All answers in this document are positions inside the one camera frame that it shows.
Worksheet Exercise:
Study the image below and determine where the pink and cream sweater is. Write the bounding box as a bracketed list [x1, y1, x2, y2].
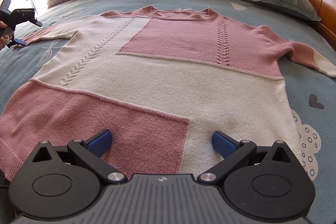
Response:
[1, 6, 335, 179]

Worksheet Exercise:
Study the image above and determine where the person's left hand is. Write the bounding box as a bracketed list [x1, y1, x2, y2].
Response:
[0, 21, 11, 50]

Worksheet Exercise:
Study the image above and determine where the teal floral bed sheet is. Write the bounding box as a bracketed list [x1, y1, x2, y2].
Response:
[1, 0, 335, 223]

